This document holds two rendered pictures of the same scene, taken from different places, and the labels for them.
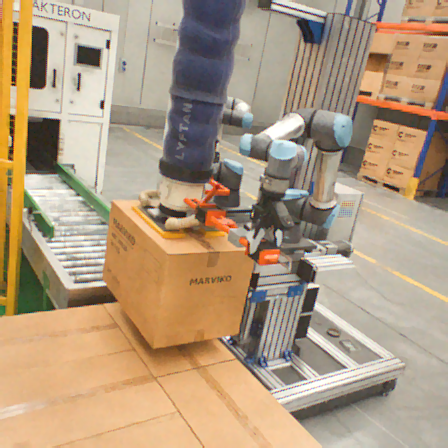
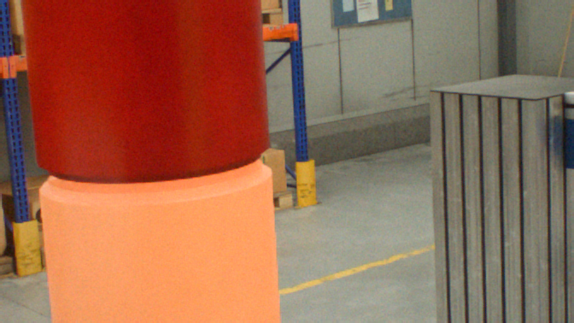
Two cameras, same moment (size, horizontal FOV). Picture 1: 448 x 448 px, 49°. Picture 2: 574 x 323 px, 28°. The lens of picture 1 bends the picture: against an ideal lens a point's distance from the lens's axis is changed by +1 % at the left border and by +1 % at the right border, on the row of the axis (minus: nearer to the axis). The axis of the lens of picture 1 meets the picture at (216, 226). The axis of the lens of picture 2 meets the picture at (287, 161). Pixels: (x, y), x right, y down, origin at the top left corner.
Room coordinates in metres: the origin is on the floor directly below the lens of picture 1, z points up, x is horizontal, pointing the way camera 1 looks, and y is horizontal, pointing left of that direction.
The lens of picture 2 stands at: (3.03, 1.68, 2.32)
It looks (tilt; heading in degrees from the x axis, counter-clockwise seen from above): 11 degrees down; 267
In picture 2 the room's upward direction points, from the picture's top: 3 degrees counter-clockwise
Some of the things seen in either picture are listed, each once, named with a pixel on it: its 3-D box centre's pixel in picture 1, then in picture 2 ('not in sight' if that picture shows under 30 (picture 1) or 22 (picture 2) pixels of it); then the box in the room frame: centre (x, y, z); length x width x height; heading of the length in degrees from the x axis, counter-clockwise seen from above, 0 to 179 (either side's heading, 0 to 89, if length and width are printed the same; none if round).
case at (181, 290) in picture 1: (173, 265); not in sight; (1.96, 0.16, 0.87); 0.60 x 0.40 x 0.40; 35
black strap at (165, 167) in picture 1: (186, 167); not in sight; (1.96, 0.17, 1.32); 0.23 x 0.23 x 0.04
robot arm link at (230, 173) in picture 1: (230, 173); not in sight; (2.53, -0.02, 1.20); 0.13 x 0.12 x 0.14; 89
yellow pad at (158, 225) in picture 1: (157, 217); not in sight; (1.90, 0.25, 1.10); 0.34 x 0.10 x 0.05; 34
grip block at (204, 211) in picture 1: (210, 214); not in sight; (1.75, 0.03, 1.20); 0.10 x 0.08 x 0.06; 124
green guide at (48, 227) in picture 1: (17, 192); not in sight; (3.35, 1.47, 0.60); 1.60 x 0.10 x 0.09; 36
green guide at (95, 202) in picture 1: (89, 192); not in sight; (3.66, 1.04, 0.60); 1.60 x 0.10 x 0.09; 36
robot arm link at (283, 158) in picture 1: (281, 159); not in sight; (1.48, -0.16, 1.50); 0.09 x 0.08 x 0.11; 155
